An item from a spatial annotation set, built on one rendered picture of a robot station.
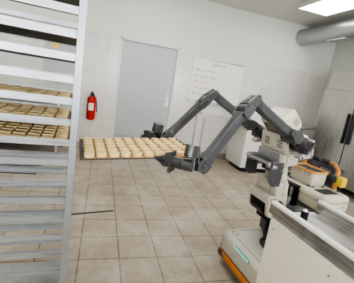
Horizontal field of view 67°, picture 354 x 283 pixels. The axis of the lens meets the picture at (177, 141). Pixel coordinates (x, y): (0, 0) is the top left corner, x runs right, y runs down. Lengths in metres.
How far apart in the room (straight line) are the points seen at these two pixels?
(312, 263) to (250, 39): 5.15
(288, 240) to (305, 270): 0.13
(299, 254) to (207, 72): 4.61
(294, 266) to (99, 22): 4.72
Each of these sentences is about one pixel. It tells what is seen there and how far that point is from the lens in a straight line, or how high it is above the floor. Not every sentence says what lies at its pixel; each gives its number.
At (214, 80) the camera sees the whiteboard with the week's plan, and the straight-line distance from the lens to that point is 5.58.
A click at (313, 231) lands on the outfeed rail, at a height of 0.90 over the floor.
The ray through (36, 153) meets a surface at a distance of 1.72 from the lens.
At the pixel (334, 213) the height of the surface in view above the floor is 0.89.
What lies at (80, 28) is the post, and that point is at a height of 1.52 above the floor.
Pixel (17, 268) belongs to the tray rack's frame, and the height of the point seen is 0.15.
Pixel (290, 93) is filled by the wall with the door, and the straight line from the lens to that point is 6.53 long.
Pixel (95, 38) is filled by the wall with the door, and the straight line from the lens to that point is 5.20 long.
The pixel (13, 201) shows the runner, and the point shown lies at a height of 0.78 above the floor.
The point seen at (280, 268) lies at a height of 0.66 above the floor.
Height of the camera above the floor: 1.36
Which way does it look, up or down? 11 degrees down
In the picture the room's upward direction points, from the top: 9 degrees clockwise
